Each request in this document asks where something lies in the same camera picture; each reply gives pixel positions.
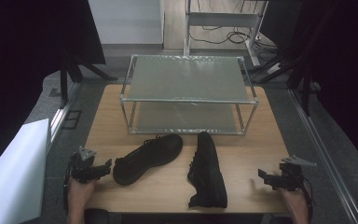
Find white metal desk frame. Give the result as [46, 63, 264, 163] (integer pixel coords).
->
[182, 0, 270, 68]

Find person's dark trouser leg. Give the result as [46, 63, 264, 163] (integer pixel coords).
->
[83, 208, 111, 224]

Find person's right hand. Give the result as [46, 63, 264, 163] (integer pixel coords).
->
[278, 182, 312, 214]

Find black floor cables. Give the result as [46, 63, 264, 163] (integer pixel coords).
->
[188, 23, 282, 55]

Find white foam board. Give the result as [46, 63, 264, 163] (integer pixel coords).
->
[0, 118, 51, 224]

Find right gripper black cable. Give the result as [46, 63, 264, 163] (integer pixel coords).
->
[302, 176, 315, 224]

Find white partition panel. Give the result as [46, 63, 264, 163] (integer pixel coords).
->
[88, 0, 166, 46]

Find white power strip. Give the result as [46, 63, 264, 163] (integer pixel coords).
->
[266, 63, 282, 75]

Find black curtain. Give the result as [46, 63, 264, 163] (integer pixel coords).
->
[259, 0, 358, 175]
[0, 0, 107, 181]

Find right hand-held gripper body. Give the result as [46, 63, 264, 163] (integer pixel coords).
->
[272, 154, 319, 192]

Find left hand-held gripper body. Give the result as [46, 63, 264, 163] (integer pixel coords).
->
[69, 146, 106, 184]

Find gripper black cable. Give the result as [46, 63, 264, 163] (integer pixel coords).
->
[302, 176, 315, 224]
[62, 154, 76, 217]

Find black stand legs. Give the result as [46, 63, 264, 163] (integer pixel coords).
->
[59, 50, 119, 109]
[251, 46, 313, 117]

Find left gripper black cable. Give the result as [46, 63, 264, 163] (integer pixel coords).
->
[62, 154, 76, 217]

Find aluminium floor rail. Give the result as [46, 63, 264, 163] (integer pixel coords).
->
[48, 81, 82, 145]
[288, 88, 358, 224]

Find black sneaker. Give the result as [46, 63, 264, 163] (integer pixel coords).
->
[112, 133, 185, 187]
[186, 131, 229, 210]

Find two-tier metal shoe rack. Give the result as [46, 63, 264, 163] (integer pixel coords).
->
[118, 53, 260, 136]

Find black floor socket frame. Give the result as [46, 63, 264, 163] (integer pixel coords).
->
[62, 108, 83, 131]

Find person's left hand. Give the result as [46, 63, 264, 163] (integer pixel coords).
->
[67, 176, 99, 209]

